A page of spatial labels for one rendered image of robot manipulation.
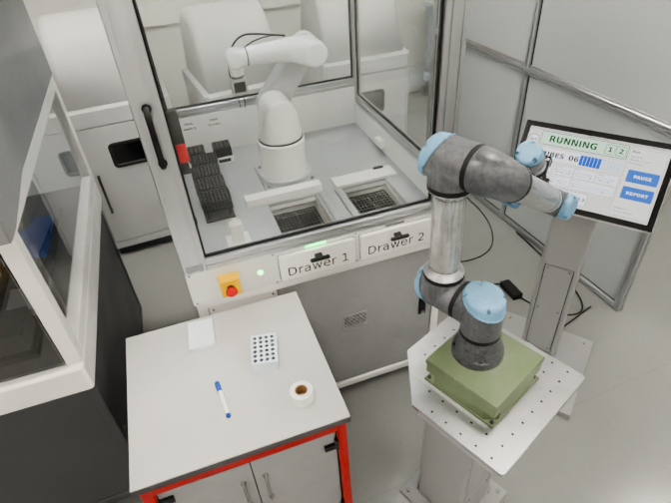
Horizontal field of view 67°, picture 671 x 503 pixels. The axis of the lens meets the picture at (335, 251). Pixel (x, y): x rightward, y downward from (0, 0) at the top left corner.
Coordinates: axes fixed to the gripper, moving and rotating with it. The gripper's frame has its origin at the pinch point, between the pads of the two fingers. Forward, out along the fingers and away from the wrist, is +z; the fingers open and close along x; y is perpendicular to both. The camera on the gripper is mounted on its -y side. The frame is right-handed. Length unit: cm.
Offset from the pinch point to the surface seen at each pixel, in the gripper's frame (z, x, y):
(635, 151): 14.8, -25.5, 21.6
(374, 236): -14, 47, -34
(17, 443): -80, 118, -135
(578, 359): 91, -31, -62
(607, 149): 14.8, -16.8, 20.5
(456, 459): -13, -6, -97
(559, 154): 14.8, -1.9, 15.5
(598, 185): 14.8, -17.9, 7.3
